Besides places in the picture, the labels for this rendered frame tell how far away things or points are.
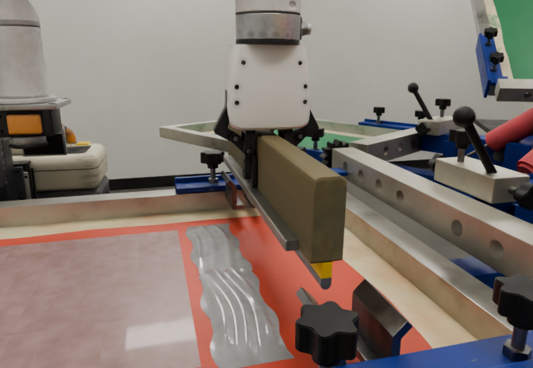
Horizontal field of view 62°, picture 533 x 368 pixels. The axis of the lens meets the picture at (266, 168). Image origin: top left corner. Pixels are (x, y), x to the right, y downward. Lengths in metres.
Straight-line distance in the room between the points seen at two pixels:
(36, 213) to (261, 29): 0.51
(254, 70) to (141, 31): 3.83
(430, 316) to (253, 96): 0.31
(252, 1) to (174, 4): 3.85
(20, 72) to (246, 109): 0.64
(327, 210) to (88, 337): 0.28
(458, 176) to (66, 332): 0.54
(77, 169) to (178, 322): 1.17
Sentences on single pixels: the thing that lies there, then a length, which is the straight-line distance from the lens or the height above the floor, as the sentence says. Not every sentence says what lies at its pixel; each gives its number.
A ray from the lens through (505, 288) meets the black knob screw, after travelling 0.38.
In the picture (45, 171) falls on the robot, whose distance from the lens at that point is 1.64.
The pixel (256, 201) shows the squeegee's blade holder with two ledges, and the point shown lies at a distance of 0.50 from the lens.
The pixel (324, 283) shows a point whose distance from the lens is 0.39.
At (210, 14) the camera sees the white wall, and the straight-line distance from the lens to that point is 4.38.
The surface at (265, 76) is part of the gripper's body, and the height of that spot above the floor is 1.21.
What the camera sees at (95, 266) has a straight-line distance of 0.65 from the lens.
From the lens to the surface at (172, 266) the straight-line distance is 0.62.
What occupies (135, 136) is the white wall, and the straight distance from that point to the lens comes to 4.38.
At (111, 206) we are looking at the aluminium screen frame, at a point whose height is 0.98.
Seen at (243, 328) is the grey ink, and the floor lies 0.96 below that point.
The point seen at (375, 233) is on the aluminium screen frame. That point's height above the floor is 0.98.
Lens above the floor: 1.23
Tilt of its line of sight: 14 degrees down
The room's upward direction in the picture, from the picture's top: straight up
